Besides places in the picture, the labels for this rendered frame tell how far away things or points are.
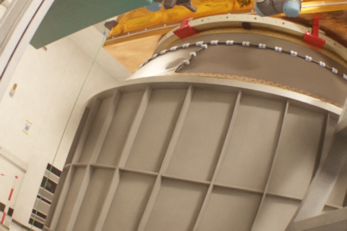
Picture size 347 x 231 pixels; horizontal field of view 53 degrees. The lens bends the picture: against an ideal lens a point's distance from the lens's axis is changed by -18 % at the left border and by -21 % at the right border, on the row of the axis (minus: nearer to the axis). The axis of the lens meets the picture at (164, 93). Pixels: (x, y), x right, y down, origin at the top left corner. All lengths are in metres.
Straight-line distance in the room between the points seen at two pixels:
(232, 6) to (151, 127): 0.94
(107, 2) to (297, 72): 0.90
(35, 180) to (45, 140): 1.54
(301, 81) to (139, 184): 0.76
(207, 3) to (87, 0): 1.28
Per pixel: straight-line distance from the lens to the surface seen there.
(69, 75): 10.67
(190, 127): 1.51
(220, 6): 2.29
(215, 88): 1.53
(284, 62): 1.75
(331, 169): 1.06
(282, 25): 1.98
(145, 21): 2.63
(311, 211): 1.01
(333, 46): 2.03
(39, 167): 9.12
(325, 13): 1.95
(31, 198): 9.03
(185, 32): 2.22
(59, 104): 10.43
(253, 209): 1.35
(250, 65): 1.68
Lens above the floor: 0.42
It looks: 25 degrees up
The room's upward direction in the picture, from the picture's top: 20 degrees clockwise
